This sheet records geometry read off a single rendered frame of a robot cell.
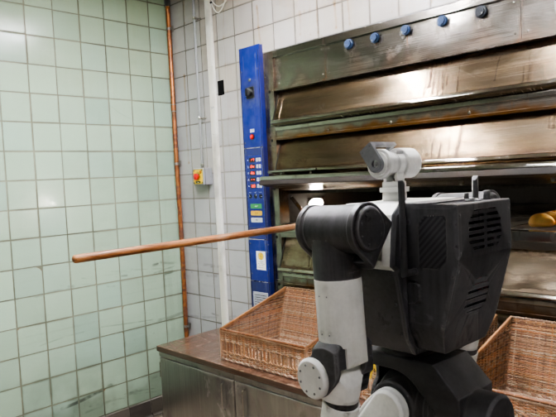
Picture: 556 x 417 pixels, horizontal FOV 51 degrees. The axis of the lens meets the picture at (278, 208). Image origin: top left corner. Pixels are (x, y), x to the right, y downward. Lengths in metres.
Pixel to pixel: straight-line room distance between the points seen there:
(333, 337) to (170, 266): 2.75
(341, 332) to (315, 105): 1.97
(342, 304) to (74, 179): 2.54
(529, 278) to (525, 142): 0.51
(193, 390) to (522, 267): 1.64
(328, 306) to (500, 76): 1.55
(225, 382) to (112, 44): 2.04
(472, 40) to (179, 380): 2.09
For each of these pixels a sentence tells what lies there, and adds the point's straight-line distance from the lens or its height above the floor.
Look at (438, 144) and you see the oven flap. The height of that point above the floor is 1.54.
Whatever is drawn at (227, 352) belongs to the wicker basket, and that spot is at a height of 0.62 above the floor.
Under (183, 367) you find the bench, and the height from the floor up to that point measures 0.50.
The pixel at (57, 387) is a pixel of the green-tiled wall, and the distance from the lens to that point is 3.52.
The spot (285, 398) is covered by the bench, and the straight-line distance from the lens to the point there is 2.53.
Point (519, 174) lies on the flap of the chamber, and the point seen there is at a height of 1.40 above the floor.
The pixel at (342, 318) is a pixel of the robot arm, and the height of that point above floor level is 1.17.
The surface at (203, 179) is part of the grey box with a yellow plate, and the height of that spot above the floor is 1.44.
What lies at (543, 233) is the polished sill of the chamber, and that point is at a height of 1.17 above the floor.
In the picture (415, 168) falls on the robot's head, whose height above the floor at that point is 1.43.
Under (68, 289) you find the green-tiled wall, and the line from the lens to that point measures 3.44.
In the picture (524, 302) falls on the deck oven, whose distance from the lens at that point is 2.44.
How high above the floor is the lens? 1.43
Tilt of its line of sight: 3 degrees down
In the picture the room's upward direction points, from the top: 3 degrees counter-clockwise
